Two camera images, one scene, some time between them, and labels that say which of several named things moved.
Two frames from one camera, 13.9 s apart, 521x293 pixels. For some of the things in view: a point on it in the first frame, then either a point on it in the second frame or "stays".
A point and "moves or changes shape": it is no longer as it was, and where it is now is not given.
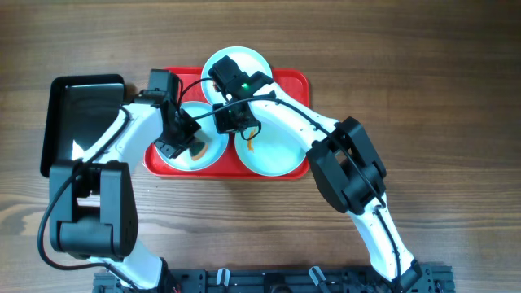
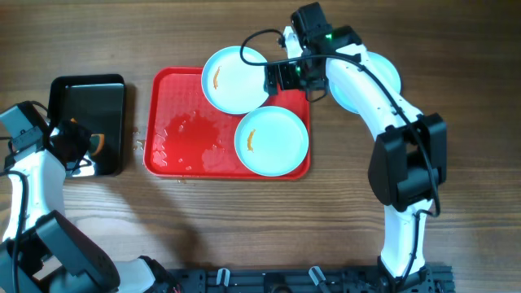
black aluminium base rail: [431, 278] stays
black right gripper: [224, 126] -> [286, 82]
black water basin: [78, 108] stays
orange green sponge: [198, 149] moves or changes shape
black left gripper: [191, 127] -> [80, 136]
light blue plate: [207, 134] -> [339, 89]
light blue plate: [273, 151] stays
